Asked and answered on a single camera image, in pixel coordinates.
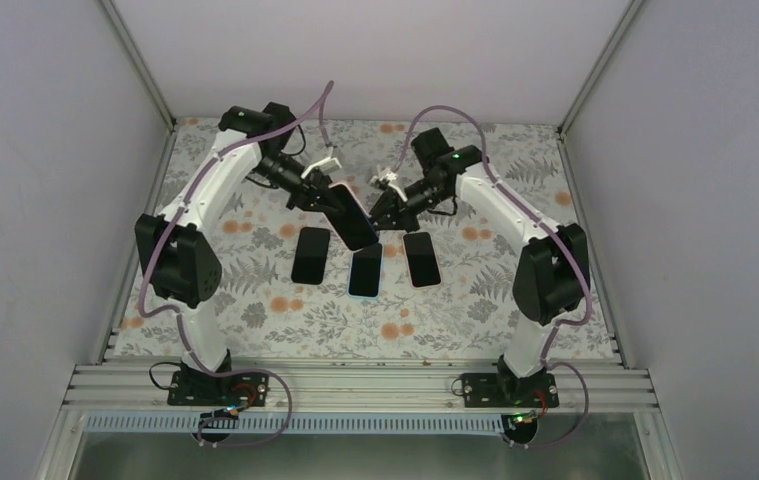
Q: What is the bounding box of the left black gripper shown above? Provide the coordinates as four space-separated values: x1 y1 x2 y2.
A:
253 153 346 213

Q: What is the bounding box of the blue phone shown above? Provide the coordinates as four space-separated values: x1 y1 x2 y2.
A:
326 184 379 251

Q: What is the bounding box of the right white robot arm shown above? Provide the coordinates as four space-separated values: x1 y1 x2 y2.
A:
369 128 592 407

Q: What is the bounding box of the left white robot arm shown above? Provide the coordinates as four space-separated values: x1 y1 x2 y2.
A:
134 102 342 405

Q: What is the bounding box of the phone in beige case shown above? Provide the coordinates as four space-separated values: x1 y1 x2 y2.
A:
402 232 442 288

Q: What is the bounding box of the phone in light-blue case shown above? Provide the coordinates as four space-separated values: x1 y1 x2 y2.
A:
348 243 383 298

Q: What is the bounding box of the phone in black case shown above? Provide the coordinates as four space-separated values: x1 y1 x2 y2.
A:
291 227 331 285

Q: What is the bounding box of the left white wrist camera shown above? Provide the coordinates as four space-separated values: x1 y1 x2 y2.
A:
301 154 342 180

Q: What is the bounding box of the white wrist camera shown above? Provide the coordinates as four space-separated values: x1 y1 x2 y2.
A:
301 154 342 180
368 168 399 191

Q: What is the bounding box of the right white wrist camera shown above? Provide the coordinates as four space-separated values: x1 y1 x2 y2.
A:
368 168 399 191

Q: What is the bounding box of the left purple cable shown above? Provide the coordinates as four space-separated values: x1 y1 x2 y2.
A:
137 80 337 449

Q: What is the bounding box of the purple cable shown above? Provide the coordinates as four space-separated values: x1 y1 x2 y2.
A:
388 105 595 450
137 80 337 449

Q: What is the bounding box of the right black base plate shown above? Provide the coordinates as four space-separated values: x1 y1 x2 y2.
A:
459 371 560 409

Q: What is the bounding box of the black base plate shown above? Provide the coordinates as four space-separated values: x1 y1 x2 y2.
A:
459 371 560 409
166 370 270 408

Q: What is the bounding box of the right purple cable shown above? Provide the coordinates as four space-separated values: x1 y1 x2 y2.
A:
388 105 595 450

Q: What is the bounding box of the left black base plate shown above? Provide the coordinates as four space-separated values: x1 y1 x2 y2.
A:
166 370 270 408

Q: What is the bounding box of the perforated cable duct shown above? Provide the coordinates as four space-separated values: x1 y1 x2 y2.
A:
84 411 504 436

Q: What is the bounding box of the aluminium rail frame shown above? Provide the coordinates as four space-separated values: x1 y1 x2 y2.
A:
62 361 659 413

